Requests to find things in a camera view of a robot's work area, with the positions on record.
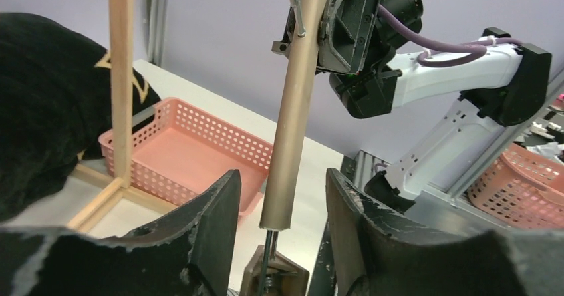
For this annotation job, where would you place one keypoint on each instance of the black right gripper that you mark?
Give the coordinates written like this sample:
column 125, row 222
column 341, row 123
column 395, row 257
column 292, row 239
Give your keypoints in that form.
column 345, row 31

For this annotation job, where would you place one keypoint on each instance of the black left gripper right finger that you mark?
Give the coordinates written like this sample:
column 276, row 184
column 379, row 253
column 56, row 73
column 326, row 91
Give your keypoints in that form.
column 379, row 251

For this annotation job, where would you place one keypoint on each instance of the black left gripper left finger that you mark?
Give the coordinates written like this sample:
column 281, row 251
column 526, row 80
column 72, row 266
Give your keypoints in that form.
column 187, row 251

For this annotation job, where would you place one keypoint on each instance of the wooden clip hanger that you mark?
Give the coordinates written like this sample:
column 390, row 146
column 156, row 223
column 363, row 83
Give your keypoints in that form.
column 281, row 183

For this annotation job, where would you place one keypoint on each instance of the pink perforated plastic basket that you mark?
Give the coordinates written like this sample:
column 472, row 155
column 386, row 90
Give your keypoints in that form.
column 184, row 150

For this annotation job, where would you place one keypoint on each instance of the black floral plush pillow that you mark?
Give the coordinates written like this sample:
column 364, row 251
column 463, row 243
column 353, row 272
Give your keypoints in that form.
column 55, row 103

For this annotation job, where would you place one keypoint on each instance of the wooden clothes rack frame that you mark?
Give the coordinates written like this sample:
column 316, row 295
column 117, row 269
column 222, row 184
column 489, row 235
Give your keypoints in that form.
column 121, row 20

